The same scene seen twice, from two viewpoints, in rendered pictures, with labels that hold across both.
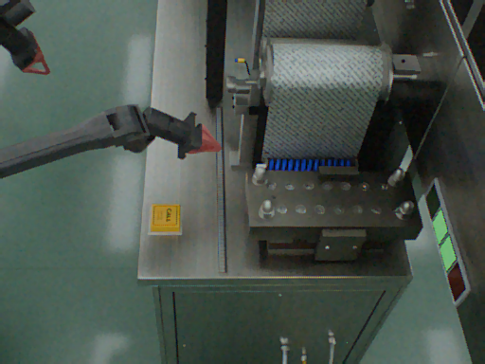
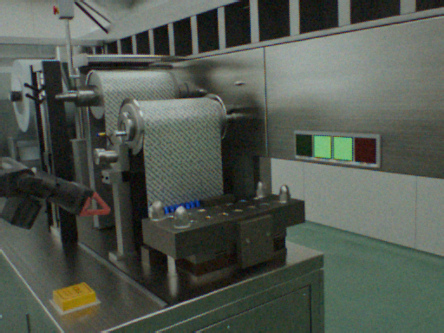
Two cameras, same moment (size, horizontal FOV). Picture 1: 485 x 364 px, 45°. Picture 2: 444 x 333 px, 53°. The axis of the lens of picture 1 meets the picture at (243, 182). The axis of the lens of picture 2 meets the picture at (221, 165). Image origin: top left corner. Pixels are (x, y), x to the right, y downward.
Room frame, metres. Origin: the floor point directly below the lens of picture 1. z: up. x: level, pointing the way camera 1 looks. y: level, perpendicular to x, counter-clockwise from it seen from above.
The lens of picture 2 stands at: (-0.16, 0.31, 1.32)
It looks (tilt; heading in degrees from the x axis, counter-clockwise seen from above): 9 degrees down; 332
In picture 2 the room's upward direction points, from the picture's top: 3 degrees counter-clockwise
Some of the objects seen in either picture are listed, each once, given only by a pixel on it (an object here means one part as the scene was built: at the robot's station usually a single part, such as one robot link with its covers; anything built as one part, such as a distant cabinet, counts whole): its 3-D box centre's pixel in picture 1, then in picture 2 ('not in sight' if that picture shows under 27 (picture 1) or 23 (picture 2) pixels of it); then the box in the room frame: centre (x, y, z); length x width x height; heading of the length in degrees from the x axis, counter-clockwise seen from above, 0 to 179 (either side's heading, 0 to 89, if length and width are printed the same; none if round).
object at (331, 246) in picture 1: (339, 245); (256, 240); (0.72, -0.24, 0.96); 0.10 x 0.03 x 0.11; 97
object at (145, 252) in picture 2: not in sight; (192, 243); (0.93, -0.16, 0.92); 0.28 x 0.04 x 0.04; 97
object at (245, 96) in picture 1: (243, 122); (117, 201); (1.00, 0.02, 1.05); 0.06 x 0.05 x 0.31; 97
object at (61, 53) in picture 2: not in sight; (74, 55); (1.70, -0.04, 1.50); 0.14 x 0.14 x 0.06
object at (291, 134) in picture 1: (314, 136); (186, 175); (0.92, -0.16, 1.11); 0.23 x 0.01 x 0.18; 97
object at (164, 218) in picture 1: (165, 218); (74, 297); (0.78, 0.18, 0.91); 0.07 x 0.07 x 0.02; 7
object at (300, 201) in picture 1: (331, 205); (227, 220); (0.81, -0.21, 1.00); 0.40 x 0.16 x 0.06; 97
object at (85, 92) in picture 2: not in sight; (86, 95); (1.21, 0.03, 1.33); 0.06 x 0.06 x 0.06; 7
